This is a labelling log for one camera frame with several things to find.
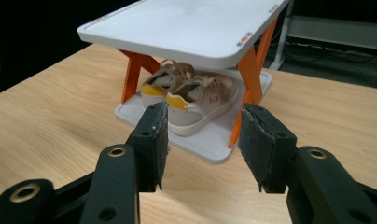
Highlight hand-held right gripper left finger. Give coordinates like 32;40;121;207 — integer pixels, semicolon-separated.
125;101;171;193

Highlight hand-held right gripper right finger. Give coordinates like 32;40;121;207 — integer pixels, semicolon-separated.
237;103;299;194

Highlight small beige sneaker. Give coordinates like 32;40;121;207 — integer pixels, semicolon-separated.
140;59;196;110
165;72;240;138

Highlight white rack with orange legs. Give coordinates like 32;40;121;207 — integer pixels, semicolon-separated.
77;0;290;165

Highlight black floor cables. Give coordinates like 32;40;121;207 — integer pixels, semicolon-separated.
281;35;377;64

